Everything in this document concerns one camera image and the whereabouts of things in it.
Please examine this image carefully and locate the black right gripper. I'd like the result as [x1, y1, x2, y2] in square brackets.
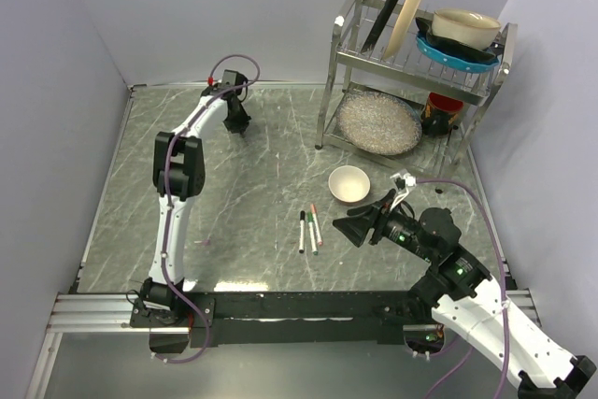
[331, 187, 434, 261]

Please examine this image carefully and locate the white orange marker pen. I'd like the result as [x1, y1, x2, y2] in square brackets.
[310, 203, 323, 246]

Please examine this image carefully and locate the white green marker pen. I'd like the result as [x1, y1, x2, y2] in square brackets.
[307, 212, 319, 256]

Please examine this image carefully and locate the white black marker pen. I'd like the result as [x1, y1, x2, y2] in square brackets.
[298, 210, 306, 254]

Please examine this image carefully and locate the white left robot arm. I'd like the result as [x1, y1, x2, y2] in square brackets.
[140, 70, 250, 326]

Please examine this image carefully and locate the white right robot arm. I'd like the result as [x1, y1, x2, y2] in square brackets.
[333, 191, 597, 398]

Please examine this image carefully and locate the red floral bowl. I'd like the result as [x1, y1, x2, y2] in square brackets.
[328, 165, 371, 204]

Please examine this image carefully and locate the speckled round plate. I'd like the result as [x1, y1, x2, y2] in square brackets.
[336, 91, 422, 156]

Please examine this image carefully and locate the red black mug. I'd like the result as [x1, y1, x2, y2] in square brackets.
[420, 93, 464, 137]

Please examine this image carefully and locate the steel dish rack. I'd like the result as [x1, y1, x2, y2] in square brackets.
[315, 0, 518, 178]

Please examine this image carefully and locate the blue dotted dish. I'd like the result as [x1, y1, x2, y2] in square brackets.
[416, 35, 500, 74]

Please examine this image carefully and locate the beige plate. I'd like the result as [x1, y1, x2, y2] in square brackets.
[382, 0, 422, 61]

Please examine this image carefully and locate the black dish on rack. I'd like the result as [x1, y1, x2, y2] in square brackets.
[415, 17, 497, 64]

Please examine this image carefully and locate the black square plate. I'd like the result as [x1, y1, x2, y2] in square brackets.
[361, 0, 399, 53]

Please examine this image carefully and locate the cream bowl on rack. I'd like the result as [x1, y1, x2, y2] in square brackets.
[432, 8, 501, 50]

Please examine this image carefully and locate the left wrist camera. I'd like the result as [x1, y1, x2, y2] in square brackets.
[207, 69, 249, 93]

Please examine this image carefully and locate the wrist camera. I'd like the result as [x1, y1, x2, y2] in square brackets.
[207, 69, 249, 93]
[391, 169, 417, 209]

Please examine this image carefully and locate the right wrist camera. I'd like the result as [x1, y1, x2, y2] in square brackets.
[391, 169, 417, 209]

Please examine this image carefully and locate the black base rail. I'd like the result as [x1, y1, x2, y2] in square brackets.
[130, 291, 449, 354]

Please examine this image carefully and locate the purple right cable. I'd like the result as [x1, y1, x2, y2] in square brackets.
[410, 177, 510, 399]

